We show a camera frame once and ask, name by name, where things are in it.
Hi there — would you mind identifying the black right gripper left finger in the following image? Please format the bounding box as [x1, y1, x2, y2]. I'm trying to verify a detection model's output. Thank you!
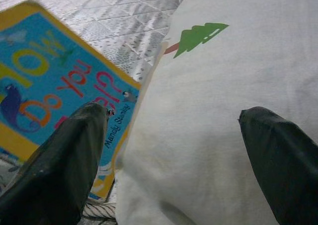
[0, 102, 110, 225]

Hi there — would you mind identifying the white quilted mattress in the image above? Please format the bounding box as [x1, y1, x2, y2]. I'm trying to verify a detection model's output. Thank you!
[0, 0, 191, 221]

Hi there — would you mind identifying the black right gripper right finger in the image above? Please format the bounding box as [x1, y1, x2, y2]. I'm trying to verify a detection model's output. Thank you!
[238, 106, 318, 225]

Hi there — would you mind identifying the colourful children's board book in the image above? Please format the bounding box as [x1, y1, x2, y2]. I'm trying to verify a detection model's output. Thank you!
[0, 0, 142, 203]

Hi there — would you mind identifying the white pillow with tree print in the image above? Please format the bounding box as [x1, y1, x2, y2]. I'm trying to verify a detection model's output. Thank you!
[114, 0, 318, 225]

